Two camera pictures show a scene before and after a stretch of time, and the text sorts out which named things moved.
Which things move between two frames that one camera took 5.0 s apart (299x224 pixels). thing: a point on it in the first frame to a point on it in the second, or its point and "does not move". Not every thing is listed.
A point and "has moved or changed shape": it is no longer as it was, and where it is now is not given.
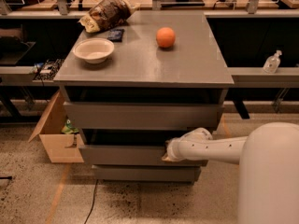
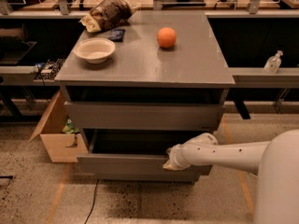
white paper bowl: (93, 50) does not move
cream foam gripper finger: (167, 158) to (170, 165)
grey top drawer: (101, 115) does not move
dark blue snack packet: (116, 35) does not move
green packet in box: (69, 128) does not move
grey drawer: (129, 147) has moved or changed shape
